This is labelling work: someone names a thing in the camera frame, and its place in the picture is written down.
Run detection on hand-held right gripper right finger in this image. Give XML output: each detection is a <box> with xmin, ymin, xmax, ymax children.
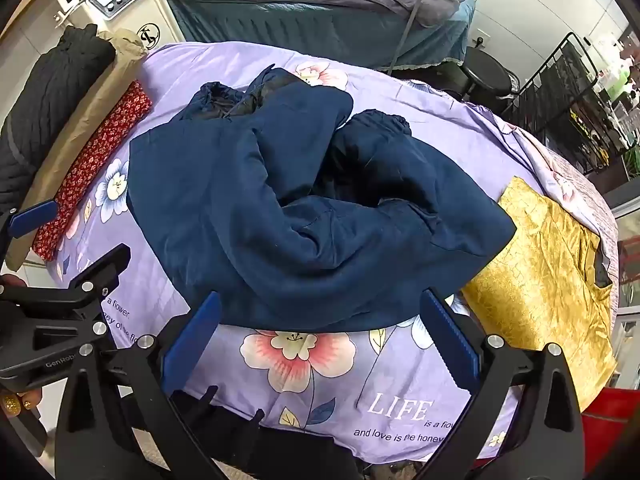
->
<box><xmin>415</xmin><ymin>287</ymin><xmax>586</xmax><ymax>480</ymax></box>

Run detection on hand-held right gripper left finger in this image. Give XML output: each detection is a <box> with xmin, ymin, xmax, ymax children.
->
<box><xmin>54</xmin><ymin>291</ymin><xmax>261</xmax><ymax>480</ymax></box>

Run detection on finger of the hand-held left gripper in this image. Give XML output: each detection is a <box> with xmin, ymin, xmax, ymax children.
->
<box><xmin>0</xmin><ymin>242</ymin><xmax>132</xmax><ymax>318</ymax></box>
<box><xmin>0</xmin><ymin>199</ymin><xmax>61</xmax><ymax>261</ymax></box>

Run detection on navy blue jacket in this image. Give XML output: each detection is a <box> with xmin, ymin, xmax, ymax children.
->
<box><xmin>126</xmin><ymin>64</ymin><xmax>517</xmax><ymax>333</ymax></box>

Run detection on person's left hand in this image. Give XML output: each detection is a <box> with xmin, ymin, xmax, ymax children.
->
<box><xmin>0</xmin><ymin>387</ymin><xmax>46</xmax><ymax>418</ymax></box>

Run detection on red floral cloth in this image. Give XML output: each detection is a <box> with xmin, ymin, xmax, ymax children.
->
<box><xmin>31</xmin><ymin>81</ymin><xmax>153</xmax><ymax>262</ymax></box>

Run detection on tan cloth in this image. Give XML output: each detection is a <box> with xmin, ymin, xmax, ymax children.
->
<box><xmin>5</xmin><ymin>27</ymin><xmax>151</xmax><ymax>271</ymax></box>

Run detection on gold shiny cloth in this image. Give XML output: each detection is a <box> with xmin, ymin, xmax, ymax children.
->
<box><xmin>460</xmin><ymin>176</ymin><xmax>618</xmax><ymax>400</ymax></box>

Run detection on purple floral bedsheet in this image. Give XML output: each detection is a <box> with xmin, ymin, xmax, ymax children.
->
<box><xmin>30</xmin><ymin>42</ymin><xmax>621</xmax><ymax>466</ymax></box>

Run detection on black quilted garment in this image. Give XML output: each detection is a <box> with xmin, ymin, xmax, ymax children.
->
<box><xmin>0</xmin><ymin>24</ymin><xmax>117</xmax><ymax>211</ymax></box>

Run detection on red box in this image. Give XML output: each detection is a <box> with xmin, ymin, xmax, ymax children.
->
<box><xmin>582</xmin><ymin>385</ymin><xmax>640</xmax><ymax>461</ymax></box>

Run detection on white machine with screen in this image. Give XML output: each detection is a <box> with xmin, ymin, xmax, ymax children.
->
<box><xmin>46</xmin><ymin>0</ymin><xmax>173</xmax><ymax>56</ymax></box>

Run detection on black metal rack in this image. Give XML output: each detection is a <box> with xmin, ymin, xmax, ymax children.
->
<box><xmin>510</xmin><ymin>32</ymin><xmax>631</xmax><ymax>176</ymax></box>

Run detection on black round stool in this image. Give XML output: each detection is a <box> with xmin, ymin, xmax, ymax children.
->
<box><xmin>460</xmin><ymin>47</ymin><xmax>521</xmax><ymax>111</ymax></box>

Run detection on shelf of assorted goods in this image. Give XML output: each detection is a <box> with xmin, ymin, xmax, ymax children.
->
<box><xmin>592</xmin><ymin>30</ymin><xmax>640</xmax><ymax>161</ymax></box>

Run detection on metal stand pole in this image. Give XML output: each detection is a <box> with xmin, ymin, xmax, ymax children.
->
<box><xmin>390</xmin><ymin>0</ymin><xmax>441</xmax><ymax>71</ymax></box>

